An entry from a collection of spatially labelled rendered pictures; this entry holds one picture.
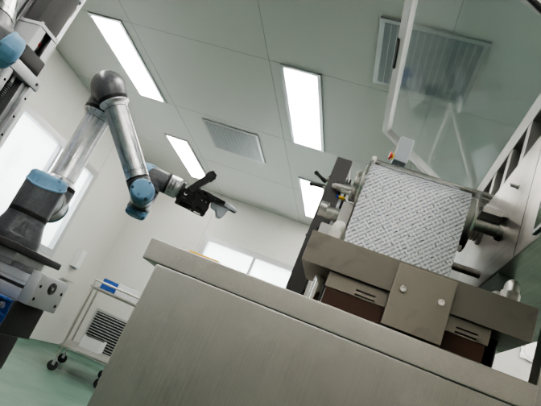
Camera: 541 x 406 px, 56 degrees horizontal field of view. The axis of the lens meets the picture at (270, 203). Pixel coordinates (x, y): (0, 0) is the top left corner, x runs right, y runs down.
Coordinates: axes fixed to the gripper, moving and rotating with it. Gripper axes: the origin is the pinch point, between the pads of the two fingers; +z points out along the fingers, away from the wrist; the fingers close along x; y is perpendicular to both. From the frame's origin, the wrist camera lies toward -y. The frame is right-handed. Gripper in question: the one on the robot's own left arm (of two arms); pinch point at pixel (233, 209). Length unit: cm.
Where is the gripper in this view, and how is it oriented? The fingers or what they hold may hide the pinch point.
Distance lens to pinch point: 181.1
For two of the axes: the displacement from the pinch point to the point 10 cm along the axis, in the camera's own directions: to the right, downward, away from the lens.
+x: 2.0, -0.9, -9.7
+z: 8.9, 4.4, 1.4
